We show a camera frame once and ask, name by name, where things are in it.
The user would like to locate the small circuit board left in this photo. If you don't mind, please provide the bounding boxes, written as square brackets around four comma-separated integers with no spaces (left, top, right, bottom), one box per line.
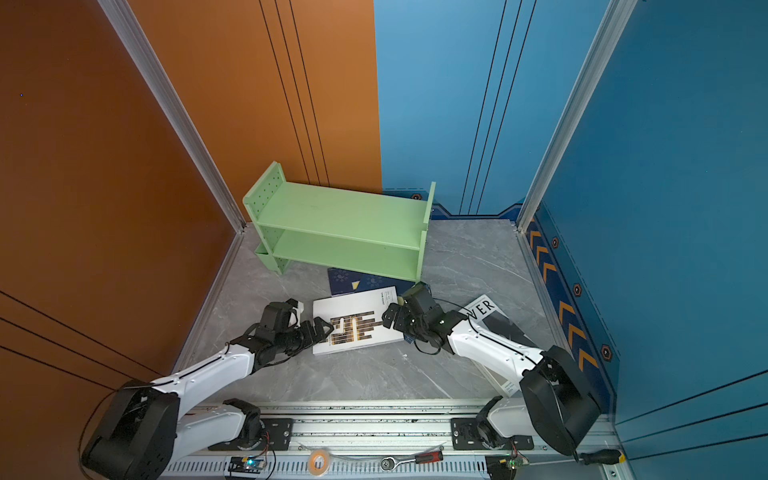
[226,456,268,479]

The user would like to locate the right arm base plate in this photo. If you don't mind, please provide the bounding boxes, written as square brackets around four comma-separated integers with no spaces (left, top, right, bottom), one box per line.
[450,418,535,451]

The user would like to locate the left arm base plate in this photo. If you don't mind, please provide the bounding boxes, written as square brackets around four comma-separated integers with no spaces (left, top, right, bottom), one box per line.
[208,418,294,453]

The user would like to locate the ratchet with red handle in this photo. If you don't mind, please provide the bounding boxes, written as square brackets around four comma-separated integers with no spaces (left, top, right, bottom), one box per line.
[380,450,444,471]

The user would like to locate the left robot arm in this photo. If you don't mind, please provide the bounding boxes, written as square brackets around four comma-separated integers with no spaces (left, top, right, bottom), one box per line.
[79,299,334,479]

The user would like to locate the small circuit board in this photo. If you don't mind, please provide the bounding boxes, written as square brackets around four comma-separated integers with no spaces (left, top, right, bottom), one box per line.
[226,456,268,479]
[485,456,522,480]

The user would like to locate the yellow black screwdriver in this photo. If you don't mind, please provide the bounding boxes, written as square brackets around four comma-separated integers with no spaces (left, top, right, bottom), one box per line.
[576,449,625,465]

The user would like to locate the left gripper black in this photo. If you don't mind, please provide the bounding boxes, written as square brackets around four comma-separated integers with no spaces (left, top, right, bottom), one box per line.
[276,316,335,356]

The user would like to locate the blue book rear left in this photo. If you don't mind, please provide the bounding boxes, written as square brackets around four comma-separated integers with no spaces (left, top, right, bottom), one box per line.
[327,268,414,296]

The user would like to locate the white LOVER book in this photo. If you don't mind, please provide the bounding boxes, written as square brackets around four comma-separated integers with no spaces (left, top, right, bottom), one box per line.
[448,295,543,397]

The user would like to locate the small circuit board right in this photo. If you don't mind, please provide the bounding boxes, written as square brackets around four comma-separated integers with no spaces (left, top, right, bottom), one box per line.
[485,456,522,480]

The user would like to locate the tape roll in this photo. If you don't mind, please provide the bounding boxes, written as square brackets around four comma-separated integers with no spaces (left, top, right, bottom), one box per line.
[307,450,332,477]

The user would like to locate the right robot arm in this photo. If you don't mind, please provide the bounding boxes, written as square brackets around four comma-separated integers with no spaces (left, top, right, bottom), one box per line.
[382,282,602,457]

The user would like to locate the green two-tier shelf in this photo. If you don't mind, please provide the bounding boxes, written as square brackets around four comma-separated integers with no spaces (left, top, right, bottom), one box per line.
[243,162,436,282]

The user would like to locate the white book with brown pattern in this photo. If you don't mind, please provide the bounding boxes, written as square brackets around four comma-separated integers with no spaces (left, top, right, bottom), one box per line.
[312,286,404,355]

